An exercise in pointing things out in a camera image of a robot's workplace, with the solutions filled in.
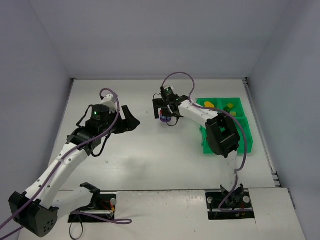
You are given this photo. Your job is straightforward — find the purple lotus lego piece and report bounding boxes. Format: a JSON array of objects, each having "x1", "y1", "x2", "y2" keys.
[{"x1": 159, "y1": 115, "x2": 172, "y2": 123}]

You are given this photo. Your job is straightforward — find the orange yellow curved lego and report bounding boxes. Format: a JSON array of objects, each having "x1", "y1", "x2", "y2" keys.
[{"x1": 204, "y1": 101, "x2": 215, "y2": 108}]

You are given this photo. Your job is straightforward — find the dark green curved lego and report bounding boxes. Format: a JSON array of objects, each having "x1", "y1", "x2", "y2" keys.
[{"x1": 223, "y1": 106, "x2": 231, "y2": 113}]

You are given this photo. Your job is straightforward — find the lime square lego brick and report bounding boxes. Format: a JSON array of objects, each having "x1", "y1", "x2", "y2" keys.
[{"x1": 226, "y1": 102, "x2": 234, "y2": 109}]

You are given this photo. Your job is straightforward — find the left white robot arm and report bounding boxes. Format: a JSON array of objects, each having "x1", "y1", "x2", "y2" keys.
[{"x1": 8, "y1": 104, "x2": 141, "y2": 238}]

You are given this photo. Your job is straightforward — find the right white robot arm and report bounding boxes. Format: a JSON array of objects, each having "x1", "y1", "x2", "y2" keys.
[{"x1": 152, "y1": 86, "x2": 240, "y2": 192}]

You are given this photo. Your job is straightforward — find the green compartment tray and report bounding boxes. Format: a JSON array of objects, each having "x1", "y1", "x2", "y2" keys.
[{"x1": 195, "y1": 96, "x2": 254, "y2": 155}]

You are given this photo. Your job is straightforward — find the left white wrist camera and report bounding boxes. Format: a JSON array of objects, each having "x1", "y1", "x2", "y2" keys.
[{"x1": 100, "y1": 93, "x2": 118, "y2": 113}]

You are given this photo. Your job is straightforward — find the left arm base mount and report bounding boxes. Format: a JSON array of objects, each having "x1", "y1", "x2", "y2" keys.
[{"x1": 68, "y1": 182, "x2": 117, "y2": 223}]

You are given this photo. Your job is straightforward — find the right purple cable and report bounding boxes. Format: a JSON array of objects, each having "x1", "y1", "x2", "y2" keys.
[{"x1": 160, "y1": 71, "x2": 249, "y2": 213}]

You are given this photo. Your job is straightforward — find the purple cable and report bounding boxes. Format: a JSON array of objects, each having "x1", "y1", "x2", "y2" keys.
[
  {"x1": 0, "y1": 87, "x2": 133, "y2": 238},
  {"x1": 160, "y1": 71, "x2": 249, "y2": 213}
]

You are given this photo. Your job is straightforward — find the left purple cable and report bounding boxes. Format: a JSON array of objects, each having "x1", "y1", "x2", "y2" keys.
[{"x1": 0, "y1": 87, "x2": 133, "y2": 238}]

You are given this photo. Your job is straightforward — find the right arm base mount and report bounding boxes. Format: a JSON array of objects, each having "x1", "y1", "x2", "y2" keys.
[{"x1": 205, "y1": 188, "x2": 255, "y2": 221}]

